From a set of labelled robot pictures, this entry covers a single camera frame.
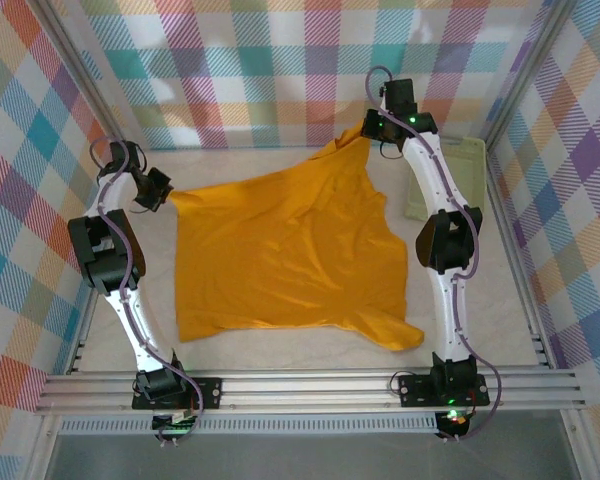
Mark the light green plastic basket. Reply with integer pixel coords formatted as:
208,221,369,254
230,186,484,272
404,134,489,221

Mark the yellow t-shirt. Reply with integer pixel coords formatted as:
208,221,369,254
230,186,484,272
170,124,426,354

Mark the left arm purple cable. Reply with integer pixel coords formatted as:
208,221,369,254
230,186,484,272
89,138,205,449

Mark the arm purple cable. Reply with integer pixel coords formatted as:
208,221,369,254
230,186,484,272
364,64,505,444
89,138,205,449

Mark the aluminium corner post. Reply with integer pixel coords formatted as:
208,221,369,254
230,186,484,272
38,0,136,164
477,0,574,154

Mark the aluminium side rail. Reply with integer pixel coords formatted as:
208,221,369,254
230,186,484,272
64,149,137,376
477,144,556,369

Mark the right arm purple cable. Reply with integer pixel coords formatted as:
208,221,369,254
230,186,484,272
364,64,505,444

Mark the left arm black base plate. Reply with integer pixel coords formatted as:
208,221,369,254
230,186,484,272
132,377,223,411

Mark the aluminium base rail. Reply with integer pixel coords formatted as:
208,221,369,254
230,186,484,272
34,372,586,416

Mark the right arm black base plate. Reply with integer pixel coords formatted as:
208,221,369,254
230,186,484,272
397,374,491,407

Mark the grey slotted cable duct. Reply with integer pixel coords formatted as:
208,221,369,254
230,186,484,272
59,418,439,435

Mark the aluminium frame leg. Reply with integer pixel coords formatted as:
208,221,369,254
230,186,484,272
26,414,64,480
562,410,599,480

